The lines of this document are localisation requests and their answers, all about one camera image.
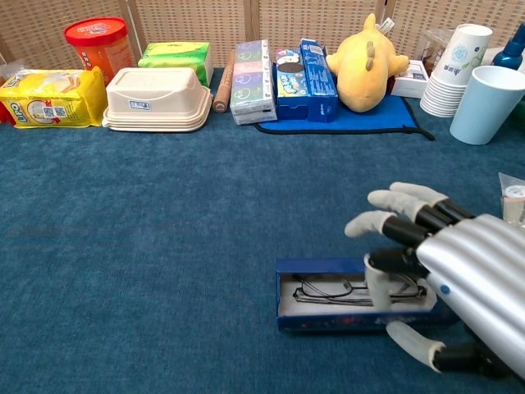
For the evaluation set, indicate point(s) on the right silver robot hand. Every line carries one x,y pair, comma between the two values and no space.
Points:
480,267

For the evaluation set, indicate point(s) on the thin-framed eyeglasses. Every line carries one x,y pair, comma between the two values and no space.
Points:
324,287

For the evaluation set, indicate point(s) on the blue cardboard glasses case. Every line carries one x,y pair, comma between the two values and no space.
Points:
328,322

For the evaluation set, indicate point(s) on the clear bag with canvas tote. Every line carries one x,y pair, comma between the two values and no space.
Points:
512,201

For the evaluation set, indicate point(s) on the light blue plastic mug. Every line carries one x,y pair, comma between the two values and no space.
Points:
484,106

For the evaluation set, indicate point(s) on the blue cloth mat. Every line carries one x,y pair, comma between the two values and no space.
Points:
381,119

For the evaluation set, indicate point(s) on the small white box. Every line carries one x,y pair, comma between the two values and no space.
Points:
410,86

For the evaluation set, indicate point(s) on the stack of paper cups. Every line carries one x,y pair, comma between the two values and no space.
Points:
459,57

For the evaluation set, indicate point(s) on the clear pack of brown snacks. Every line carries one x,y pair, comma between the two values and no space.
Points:
430,49

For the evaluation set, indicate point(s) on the yellow plush toy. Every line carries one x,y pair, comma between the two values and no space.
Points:
361,70

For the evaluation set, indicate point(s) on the tall blue carton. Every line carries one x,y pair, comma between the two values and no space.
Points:
320,82

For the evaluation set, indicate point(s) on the blue cookie box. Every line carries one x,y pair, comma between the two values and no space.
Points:
291,82

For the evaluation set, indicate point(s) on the pastel tissue multipack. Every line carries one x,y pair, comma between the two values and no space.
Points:
252,82

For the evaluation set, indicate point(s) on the wooden rolling pin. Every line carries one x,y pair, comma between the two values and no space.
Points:
222,94

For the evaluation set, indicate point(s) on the teal felt table cover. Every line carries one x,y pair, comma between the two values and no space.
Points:
164,246

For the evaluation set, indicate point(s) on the beige plastic lunch box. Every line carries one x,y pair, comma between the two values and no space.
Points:
156,94

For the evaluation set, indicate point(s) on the green tissue pack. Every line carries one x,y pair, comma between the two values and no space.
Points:
176,53

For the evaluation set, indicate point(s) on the woven rattan folding screen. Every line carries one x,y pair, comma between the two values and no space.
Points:
184,20

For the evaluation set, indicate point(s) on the orange tub with red lid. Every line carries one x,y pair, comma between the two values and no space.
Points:
98,37

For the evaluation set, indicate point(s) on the yellow biscuit packet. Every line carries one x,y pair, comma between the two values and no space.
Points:
53,98

